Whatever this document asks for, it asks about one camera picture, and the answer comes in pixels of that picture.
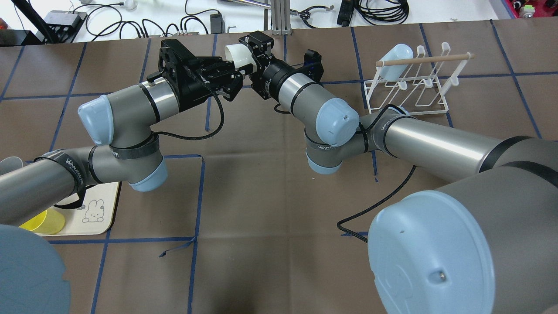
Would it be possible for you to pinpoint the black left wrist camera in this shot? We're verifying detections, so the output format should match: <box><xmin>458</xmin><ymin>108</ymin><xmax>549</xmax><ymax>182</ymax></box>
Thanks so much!
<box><xmin>159</xmin><ymin>38</ymin><xmax>197</xmax><ymax>66</ymax></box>

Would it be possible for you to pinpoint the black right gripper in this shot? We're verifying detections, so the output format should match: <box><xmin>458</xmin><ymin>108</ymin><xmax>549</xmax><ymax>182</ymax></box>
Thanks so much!
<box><xmin>239</xmin><ymin>31</ymin><xmax>295</xmax><ymax>101</ymax></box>

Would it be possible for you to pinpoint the white wire cup rack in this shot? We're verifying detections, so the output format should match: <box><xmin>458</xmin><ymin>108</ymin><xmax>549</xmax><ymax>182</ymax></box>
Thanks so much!
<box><xmin>363</xmin><ymin>42</ymin><xmax>476</xmax><ymax>116</ymax></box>

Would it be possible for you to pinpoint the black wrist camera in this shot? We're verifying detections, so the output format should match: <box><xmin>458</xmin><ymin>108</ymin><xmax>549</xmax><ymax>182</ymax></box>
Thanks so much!
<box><xmin>302</xmin><ymin>49</ymin><xmax>323</xmax><ymax>84</ymax></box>
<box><xmin>159</xmin><ymin>38</ymin><xmax>197</xmax><ymax>66</ymax></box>

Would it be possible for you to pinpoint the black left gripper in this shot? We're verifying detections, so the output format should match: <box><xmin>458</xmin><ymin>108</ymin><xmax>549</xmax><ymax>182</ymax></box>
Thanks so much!
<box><xmin>159</xmin><ymin>56</ymin><xmax>255</xmax><ymax>112</ymax></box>

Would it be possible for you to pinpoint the yellow ikea cup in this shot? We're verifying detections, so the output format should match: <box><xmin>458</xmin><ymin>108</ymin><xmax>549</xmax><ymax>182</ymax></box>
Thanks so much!
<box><xmin>19</xmin><ymin>208</ymin><xmax>65</xmax><ymax>235</ymax></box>

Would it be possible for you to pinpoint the aluminium frame post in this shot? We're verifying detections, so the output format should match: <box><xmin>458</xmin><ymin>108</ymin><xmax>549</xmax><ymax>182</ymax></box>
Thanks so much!
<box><xmin>270</xmin><ymin>0</ymin><xmax>292</xmax><ymax>35</ymax></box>

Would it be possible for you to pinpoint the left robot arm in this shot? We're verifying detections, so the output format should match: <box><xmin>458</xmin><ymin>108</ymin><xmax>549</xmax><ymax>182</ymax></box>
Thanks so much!
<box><xmin>0</xmin><ymin>38</ymin><xmax>257</xmax><ymax>314</ymax></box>

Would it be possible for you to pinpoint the white ikea cup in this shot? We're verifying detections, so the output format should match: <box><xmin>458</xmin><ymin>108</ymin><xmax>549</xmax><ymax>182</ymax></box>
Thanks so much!
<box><xmin>225</xmin><ymin>44</ymin><xmax>257</xmax><ymax>70</ymax></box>

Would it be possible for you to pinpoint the black power adapter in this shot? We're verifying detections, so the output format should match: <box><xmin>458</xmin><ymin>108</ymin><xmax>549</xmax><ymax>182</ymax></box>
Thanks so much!
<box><xmin>210</xmin><ymin>13</ymin><xmax>225</xmax><ymax>34</ymax></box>

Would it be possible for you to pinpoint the light blue ikea cup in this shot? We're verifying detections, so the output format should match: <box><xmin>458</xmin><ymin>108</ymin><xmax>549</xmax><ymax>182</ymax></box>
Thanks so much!
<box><xmin>378</xmin><ymin>44</ymin><xmax>414</xmax><ymax>82</ymax></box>

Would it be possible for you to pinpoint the beige cup tray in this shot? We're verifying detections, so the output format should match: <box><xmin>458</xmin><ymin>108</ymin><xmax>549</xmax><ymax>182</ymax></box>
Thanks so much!
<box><xmin>34</xmin><ymin>182</ymin><xmax>121</xmax><ymax>237</ymax></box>

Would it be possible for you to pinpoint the coiled black cable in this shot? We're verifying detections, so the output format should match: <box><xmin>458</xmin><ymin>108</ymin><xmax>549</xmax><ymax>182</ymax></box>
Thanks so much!
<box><xmin>354</xmin><ymin>0</ymin><xmax>410</xmax><ymax>26</ymax></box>

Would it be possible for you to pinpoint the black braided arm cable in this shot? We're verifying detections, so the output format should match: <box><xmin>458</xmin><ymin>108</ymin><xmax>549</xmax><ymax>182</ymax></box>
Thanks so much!
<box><xmin>337</xmin><ymin>165</ymin><xmax>418</xmax><ymax>243</ymax></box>

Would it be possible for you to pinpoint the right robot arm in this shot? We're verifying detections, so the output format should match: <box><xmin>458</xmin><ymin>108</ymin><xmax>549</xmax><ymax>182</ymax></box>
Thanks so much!
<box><xmin>225</xmin><ymin>31</ymin><xmax>558</xmax><ymax>314</ymax></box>

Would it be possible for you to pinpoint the grey ikea cup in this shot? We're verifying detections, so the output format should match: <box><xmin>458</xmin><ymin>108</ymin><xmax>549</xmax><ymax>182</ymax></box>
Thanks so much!
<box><xmin>0</xmin><ymin>156</ymin><xmax>24</xmax><ymax>176</ymax></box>

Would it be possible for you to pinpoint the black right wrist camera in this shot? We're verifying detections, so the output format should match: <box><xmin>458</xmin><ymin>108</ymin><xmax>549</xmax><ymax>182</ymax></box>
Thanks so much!
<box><xmin>302</xmin><ymin>49</ymin><xmax>323</xmax><ymax>84</ymax></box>

